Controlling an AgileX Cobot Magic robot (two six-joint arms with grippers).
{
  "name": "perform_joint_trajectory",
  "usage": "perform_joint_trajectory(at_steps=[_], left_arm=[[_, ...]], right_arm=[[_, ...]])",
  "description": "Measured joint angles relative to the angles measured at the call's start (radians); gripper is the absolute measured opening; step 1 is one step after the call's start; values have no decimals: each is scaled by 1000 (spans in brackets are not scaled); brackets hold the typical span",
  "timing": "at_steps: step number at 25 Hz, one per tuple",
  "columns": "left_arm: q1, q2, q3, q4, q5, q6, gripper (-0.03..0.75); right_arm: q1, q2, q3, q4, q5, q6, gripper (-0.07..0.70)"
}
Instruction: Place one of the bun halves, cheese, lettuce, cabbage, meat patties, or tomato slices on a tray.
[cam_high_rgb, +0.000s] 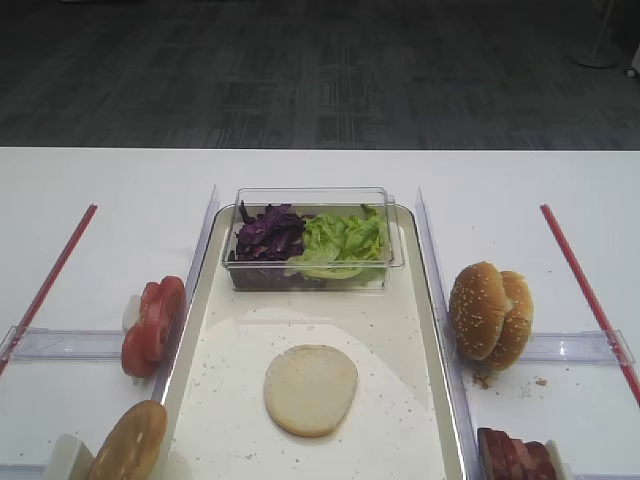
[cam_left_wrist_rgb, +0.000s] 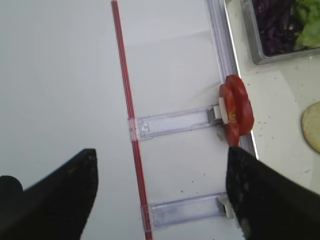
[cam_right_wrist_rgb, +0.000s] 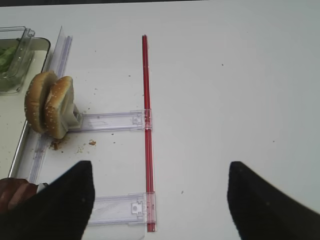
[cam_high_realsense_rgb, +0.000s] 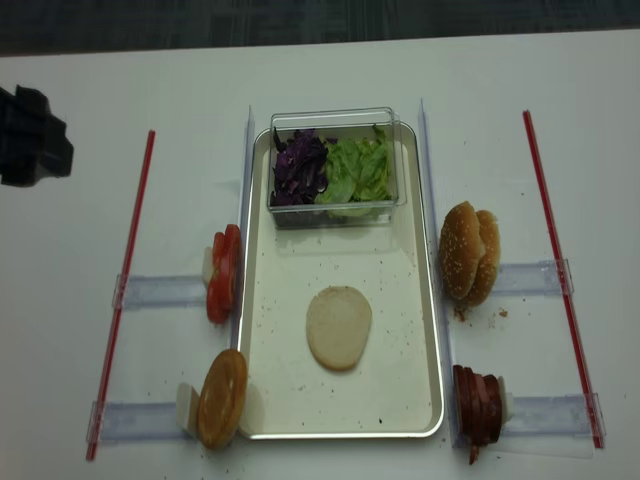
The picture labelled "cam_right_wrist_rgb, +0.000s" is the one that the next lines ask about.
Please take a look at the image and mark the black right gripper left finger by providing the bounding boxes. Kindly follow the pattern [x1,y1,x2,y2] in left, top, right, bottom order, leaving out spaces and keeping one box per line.
[0,160,95,240]

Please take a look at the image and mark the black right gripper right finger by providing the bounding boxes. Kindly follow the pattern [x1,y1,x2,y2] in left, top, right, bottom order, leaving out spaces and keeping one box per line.
[227,161,320,240]

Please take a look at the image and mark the sliced meat patties stack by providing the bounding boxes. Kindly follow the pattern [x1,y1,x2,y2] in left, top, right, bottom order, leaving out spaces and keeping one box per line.
[0,177,38,214]

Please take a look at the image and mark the green lettuce leaves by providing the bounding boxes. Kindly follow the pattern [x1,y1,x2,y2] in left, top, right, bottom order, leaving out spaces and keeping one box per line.
[0,38,21,78]

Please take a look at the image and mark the right lower clear pusher track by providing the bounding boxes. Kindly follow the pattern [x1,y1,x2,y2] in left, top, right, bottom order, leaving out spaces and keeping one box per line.
[82,180,157,240]

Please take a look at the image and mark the clear pusher track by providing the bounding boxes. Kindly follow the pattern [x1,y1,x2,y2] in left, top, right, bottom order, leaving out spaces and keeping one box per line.
[82,180,157,240]
[68,109,152,133]

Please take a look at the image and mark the sesame bun top right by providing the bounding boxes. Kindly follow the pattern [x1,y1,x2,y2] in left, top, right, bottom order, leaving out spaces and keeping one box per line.
[44,76,77,139]

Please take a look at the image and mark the sesame bun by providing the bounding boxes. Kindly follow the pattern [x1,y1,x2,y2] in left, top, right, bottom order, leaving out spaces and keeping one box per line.
[24,71,58,134]
[44,76,77,139]

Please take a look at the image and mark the metal serving tray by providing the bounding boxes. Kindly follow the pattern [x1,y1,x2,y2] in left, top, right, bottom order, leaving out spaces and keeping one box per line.
[0,37,52,179]

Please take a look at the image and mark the right upper clear pusher track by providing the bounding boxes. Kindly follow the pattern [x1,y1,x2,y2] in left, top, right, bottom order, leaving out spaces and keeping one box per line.
[68,109,152,133]

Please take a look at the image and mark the sesame bun top left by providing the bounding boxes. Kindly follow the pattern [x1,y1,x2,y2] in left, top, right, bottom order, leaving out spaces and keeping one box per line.
[24,71,58,134]

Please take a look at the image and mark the right clear long divider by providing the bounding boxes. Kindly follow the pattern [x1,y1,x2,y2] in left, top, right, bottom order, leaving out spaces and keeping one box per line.
[25,29,72,183]

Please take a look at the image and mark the clear plastic salad container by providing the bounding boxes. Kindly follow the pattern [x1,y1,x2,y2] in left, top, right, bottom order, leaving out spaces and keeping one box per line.
[0,26,35,94]

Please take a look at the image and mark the right red rail strip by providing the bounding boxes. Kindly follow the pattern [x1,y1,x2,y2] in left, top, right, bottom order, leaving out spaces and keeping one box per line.
[142,35,157,233]

